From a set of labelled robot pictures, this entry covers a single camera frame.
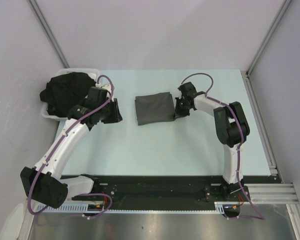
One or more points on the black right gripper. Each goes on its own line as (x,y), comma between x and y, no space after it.
(180,113)

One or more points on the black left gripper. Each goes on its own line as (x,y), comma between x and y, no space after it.
(116,117)

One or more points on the dark grey t shirt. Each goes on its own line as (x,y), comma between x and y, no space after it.
(155,108)

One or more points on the white t shirt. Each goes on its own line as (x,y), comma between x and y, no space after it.
(93,76)

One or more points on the white plastic laundry bin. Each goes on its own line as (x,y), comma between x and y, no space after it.
(44,108)

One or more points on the black t shirt pile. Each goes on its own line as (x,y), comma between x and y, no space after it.
(65,91)

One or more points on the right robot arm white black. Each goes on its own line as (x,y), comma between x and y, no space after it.
(231,128)

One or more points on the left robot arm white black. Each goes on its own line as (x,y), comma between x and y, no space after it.
(43,182)

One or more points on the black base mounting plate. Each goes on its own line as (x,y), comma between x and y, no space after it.
(209,188)

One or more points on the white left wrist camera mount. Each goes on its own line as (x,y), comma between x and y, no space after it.
(108,86)

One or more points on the light blue cable duct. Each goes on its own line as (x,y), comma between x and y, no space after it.
(86,208)

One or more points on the aluminium front frame rail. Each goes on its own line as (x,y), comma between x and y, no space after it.
(257,192)

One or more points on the aluminium left corner post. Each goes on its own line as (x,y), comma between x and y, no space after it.
(39,15)

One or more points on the aluminium corner post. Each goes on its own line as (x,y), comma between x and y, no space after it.
(39,15)
(284,8)

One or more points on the aluminium right corner post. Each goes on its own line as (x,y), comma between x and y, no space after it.
(284,8)

